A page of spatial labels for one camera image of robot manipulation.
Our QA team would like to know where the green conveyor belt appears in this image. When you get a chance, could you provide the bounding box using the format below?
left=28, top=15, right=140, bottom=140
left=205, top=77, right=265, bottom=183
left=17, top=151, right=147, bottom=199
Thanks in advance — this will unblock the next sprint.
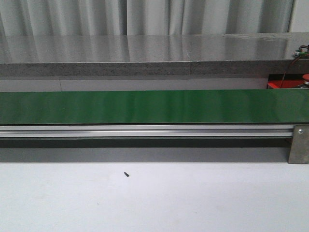
left=0, top=89, right=309, bottom=125

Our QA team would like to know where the aluminium conveyor side rail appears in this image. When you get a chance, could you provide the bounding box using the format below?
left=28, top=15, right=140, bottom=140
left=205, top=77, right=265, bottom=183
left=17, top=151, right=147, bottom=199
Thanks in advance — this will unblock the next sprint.
left=0, top=124, right=295, bottom=138

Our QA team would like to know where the red mushroom push button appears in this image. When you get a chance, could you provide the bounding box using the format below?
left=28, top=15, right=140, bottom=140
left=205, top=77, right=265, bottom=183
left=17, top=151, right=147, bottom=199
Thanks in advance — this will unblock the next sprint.
left=302, top=74, right=309, bottom=85

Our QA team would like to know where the grey curtain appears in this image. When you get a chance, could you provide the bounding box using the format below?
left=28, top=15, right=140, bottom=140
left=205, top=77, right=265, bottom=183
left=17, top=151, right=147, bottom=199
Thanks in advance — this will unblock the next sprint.
left=0, top=0, right=294, bottom=36

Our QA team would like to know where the red bin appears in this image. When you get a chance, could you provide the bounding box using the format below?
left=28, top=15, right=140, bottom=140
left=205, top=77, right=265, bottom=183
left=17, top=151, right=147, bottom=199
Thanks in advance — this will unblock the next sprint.
left=267, top=74, right=309, bottom=89

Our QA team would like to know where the grey stone counter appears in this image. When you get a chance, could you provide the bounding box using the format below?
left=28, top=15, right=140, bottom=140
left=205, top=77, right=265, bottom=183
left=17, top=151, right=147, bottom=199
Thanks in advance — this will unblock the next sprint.
left=0, top=32, right=309, bottom=77

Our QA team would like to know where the small green circuit board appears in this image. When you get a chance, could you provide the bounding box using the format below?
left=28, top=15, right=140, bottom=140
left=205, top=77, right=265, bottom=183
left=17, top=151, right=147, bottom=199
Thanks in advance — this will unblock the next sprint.
left=294, top=45, right=309, bottom=58

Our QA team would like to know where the red and black wire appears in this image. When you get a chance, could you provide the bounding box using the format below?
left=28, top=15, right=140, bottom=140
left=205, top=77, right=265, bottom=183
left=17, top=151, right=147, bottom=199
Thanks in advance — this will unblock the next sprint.
left=280, top=44, right=309, bottom=89

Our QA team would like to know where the metal conveyor support bracket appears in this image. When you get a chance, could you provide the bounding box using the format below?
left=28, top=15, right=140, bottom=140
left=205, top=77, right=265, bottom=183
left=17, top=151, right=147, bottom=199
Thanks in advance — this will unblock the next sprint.
left=288, top=125, right=309, bottom=164

